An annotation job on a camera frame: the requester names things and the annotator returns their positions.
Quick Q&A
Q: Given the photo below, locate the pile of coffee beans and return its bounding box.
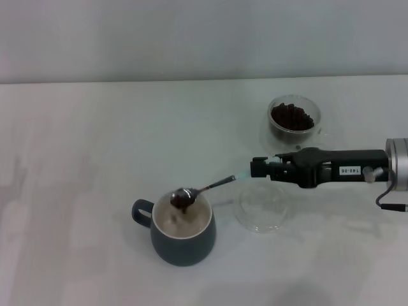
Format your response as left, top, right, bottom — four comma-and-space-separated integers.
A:
270, 102, 315, 131

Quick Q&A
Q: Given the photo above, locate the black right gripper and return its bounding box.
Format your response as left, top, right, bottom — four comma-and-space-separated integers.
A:
249, 147, 389, 189

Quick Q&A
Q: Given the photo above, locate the right wrist grey cable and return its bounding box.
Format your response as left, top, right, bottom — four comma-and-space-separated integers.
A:
363, 165, 408, 212

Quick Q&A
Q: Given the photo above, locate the clear glass saucer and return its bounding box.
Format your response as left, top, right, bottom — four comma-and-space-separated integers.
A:
234, 182, 289, 234

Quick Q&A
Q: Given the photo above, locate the clear double-wall glass cup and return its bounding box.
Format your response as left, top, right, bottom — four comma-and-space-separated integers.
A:
260, 94, 332, 153

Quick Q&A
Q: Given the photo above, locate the dark grey ceramic mug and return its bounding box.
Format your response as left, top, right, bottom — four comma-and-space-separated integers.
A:
131, 189, 217, 267

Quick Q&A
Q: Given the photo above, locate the steel spoon with blue handle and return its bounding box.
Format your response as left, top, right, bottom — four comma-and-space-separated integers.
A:
170, 156, 279, 208

